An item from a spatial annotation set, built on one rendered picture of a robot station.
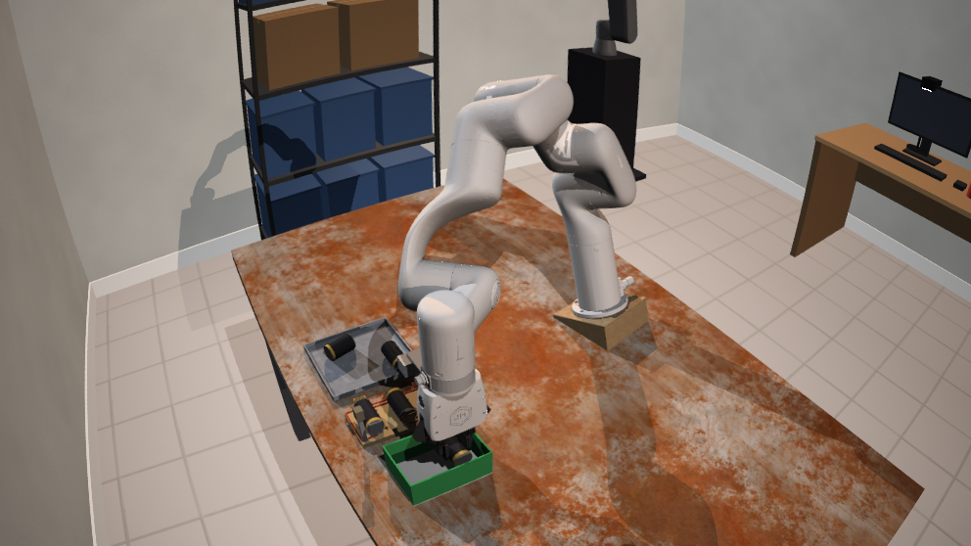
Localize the green open-top box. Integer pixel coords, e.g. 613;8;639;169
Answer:
382;433;492;506

